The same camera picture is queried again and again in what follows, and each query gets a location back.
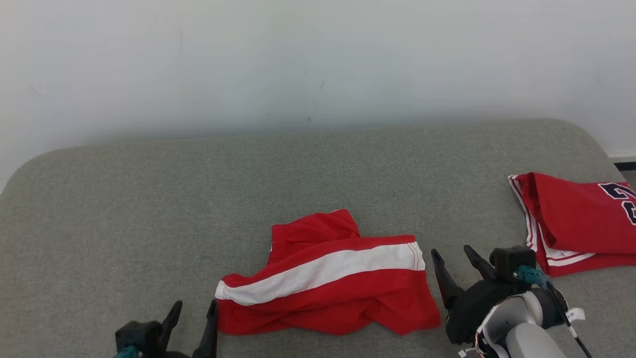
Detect red shorts with white stripe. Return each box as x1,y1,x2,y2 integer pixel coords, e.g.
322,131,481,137
215,209,442,337

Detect red basketball jersey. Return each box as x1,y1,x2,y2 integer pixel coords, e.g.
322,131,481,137
508,172,636,278

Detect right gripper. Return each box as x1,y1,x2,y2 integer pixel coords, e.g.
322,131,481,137
431,245,527,345

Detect black right camera cable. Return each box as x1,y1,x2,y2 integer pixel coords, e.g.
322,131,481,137
547,283,594,358

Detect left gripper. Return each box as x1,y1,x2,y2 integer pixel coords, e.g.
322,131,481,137
159,299,219,358

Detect teal right camera connector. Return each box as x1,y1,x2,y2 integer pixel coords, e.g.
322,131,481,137
513,266,553,290

